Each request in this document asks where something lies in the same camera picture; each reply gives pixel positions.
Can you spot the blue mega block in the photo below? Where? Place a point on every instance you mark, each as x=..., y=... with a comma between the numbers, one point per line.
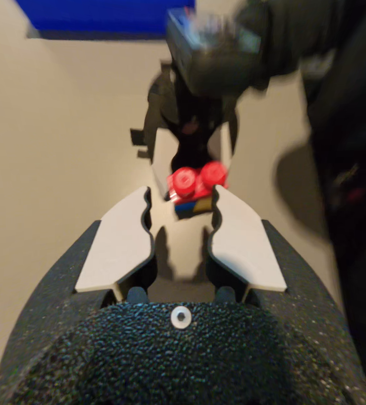
x=184, y=208

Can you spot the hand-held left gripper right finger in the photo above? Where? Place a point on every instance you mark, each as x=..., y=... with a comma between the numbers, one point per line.
x=246, y=250

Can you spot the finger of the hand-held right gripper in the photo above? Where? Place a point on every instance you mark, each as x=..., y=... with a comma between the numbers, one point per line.
x=163, y=152
x=226, y=145

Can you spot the blue plastic bin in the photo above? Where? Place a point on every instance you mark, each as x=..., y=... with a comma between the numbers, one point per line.
x=107, y=15

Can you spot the red mega block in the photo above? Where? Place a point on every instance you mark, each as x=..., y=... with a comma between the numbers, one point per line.
x=198, y=182

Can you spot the yellow mega block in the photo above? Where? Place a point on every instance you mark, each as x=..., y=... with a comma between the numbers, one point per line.
x=203, y=206

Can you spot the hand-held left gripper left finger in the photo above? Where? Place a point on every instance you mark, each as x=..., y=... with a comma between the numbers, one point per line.
x=116, y=246

